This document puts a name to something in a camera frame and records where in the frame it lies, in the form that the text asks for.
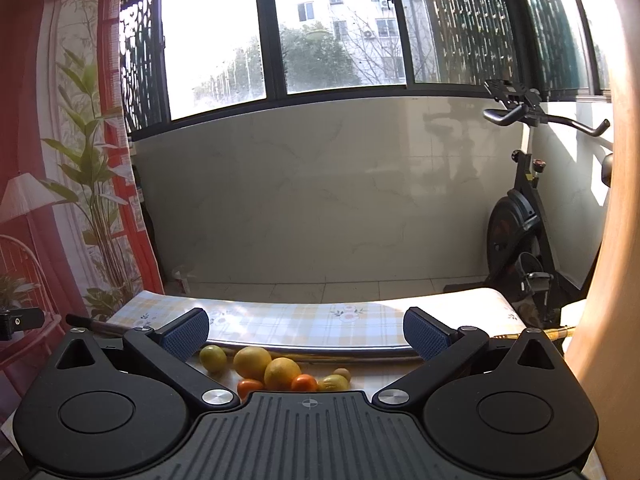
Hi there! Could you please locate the green lime fruit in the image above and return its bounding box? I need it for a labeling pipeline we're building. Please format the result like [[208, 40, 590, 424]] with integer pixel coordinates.
[[198, 344, 228, 375]]

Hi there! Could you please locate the large yellow lemon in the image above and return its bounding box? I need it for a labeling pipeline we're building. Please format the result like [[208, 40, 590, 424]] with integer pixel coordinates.
[[233, 347, 272, 382]]

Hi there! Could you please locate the small orange tangerine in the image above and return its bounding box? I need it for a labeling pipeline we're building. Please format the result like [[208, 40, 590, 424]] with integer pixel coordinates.
[[236, 378, 265, 402]]

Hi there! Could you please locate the small brown kiwi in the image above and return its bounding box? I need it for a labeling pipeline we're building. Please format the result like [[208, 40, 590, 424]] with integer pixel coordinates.
[[332, 367, 352, 382]]

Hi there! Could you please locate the yellow green passion fruit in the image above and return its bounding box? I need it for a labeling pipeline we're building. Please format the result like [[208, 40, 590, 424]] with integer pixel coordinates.
[[318, 374, 350, 392]]

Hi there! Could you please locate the long metal rod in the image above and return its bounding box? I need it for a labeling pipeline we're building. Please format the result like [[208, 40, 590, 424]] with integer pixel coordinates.
[[65, 314, 577, 362]]

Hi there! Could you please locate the checkered floral tablecloth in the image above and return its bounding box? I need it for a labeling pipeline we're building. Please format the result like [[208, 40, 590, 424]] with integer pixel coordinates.
[[110, 288, 525, 352]]

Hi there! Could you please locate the black exercise bike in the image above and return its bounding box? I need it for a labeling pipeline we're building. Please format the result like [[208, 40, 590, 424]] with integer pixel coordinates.
[[442, 77, 614, 330]]

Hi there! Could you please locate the red plant print curtain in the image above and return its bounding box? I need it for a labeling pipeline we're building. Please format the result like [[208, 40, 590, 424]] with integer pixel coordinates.
[[1, 0, 163, 416]]

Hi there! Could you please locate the wooden furniture panel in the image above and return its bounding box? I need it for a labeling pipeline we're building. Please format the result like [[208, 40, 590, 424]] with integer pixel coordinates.
[[565, 0, 639, 479]]

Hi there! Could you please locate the black framed window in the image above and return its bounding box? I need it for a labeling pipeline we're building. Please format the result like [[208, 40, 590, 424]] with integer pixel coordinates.
[[120, 0, 610, 139]]

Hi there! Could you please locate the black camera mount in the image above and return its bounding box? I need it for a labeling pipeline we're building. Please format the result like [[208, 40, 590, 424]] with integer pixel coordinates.
[[0, 308, 44, 341]]

